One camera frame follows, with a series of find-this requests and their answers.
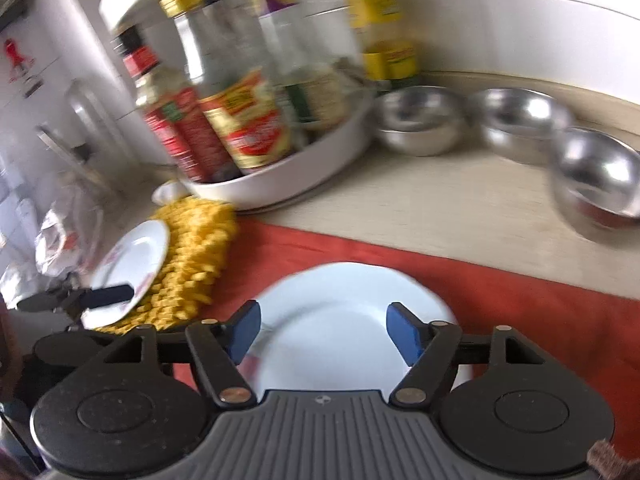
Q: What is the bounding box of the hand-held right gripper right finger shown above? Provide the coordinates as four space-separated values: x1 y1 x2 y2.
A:
386 302 547 407

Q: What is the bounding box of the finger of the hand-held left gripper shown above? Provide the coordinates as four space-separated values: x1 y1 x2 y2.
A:
47 284 136 318
32 332 117 366

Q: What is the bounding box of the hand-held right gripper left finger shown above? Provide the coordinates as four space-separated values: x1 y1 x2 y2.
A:
100 300 262 408

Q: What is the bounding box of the small white plate red print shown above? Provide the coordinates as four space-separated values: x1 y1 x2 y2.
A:
80 220 172 331

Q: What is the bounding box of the large white plate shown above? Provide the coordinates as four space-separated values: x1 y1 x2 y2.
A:
240 261 461 396

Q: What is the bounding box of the stainless steel bowl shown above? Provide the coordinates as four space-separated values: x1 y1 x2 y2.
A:
470 87 576 166
372 86 468 157
550 127 640 246

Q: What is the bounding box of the person's right forearm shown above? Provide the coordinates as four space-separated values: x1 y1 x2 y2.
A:
586 439 640 480

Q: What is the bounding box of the person's left forearm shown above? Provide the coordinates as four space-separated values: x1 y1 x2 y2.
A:
0 300 31 480

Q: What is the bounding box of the crumpled clear plastic bag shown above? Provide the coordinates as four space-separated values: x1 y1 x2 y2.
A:
0 160 108 311

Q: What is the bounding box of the yellow chenille cloth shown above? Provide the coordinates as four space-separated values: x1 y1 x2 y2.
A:
95 199 238 336

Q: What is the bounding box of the orange red cloth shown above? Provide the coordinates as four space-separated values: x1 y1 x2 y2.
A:
172 220 640 441

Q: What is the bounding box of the small white dish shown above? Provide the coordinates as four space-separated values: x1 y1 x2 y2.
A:
152 180 190 207

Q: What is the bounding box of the black cap red label bottle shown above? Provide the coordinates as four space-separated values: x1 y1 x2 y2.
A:
117 27 233 183

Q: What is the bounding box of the white two-tier turntable rack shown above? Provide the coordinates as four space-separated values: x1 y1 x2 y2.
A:
99 0 377 213

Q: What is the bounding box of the gold cap clear glass bottle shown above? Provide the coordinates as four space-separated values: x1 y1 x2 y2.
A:
160 0 296 176

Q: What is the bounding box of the red sticker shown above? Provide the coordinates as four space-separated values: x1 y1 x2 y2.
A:
2 37 38 83

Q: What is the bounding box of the white refrigerator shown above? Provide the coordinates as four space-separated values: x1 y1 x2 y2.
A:
0 0 166 261

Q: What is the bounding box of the yellow green label bottle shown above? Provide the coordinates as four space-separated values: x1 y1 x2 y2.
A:
342 0 421 82

